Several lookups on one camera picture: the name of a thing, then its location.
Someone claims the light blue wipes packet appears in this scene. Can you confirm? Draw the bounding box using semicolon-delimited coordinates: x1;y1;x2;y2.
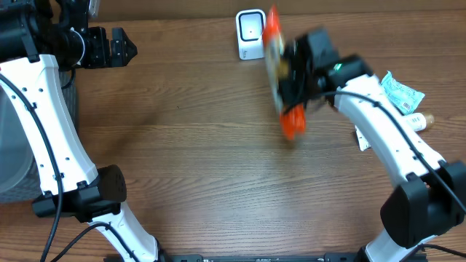
381;71;425;115

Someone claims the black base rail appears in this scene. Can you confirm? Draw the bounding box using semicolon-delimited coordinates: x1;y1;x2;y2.
103;253;429;262

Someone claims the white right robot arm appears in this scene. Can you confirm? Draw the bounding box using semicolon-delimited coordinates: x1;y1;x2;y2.
274;28;465;261

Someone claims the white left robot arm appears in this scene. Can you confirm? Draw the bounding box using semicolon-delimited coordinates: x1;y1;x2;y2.
1;0;168;261

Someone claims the grey plastic lattice basket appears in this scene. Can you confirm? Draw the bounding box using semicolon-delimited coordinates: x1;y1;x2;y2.
0;71;79;204

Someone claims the white tube with gold cap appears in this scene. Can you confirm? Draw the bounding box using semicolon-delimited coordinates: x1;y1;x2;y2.
355;113;435;151

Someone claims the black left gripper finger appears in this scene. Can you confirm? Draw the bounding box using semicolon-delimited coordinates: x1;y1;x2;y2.
111;28;138;55
110;50;138;68

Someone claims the orange spaghetti packet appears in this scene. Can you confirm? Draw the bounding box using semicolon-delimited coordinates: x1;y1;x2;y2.
262;5;306;140

